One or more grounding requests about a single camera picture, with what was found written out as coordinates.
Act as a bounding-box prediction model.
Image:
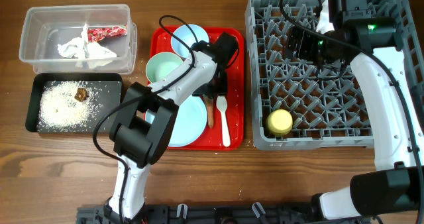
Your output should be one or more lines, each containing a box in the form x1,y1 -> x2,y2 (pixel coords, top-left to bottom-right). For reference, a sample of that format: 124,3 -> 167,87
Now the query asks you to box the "light blue bowl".
171,24 -> 209,58

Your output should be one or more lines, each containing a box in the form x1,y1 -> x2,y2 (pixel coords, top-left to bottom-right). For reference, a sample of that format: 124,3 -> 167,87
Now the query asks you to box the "brown carrot piece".
203,95 -> 214,128

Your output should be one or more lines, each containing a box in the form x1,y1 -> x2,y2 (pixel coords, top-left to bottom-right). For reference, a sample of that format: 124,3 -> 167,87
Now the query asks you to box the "green bowl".
146,52 -> 183,83

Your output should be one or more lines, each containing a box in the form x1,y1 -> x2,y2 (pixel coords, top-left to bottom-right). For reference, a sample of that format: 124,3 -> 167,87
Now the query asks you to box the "light blue plate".
144,95 -> 209,148

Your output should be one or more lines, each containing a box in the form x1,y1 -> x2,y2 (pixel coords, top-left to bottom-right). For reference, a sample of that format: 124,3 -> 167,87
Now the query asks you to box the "yellow plastic cup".
266,109 -> 293,135

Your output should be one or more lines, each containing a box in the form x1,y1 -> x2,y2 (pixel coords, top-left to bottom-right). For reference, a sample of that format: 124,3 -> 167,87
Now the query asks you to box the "brown food chunk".
74,87 -> 89,102

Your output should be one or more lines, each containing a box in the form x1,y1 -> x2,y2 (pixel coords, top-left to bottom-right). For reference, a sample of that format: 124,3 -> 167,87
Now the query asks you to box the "white rice pile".
36,81 -> 104,133

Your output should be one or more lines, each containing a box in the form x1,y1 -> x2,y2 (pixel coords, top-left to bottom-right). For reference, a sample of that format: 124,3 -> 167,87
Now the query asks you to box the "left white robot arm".
105,32 -> 239,223

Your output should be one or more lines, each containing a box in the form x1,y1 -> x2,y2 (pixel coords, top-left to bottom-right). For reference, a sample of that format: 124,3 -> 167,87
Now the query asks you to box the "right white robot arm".
285,0 -> 423,223

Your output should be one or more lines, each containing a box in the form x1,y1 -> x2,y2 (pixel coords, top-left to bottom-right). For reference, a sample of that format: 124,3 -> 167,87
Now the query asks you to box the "grey dishwasher rack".
244,0 -> 424,151

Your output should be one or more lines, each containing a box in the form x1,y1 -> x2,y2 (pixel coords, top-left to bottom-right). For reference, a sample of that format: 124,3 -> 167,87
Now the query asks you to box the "black waste tray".
25,73 -> 123,133

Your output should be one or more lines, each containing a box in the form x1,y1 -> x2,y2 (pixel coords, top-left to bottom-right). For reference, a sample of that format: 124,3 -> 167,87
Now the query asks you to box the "white plastic spoon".
216,96 -> 231,147

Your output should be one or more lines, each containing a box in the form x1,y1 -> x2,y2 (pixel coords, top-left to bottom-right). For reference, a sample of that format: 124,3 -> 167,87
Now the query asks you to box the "red plastic tray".
168,27 -> 245,152

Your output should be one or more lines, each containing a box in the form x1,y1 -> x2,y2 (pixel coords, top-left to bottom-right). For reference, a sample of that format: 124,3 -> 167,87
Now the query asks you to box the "red patterned wrapper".
87,25 -> 127,42

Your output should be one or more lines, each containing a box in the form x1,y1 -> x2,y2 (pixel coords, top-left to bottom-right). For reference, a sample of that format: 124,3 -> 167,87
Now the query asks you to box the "crumpled white tissue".
57,24 -> 117,69

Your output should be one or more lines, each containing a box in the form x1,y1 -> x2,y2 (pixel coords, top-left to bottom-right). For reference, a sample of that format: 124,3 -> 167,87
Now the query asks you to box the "clear plastic bin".
19,4 -> 137,74

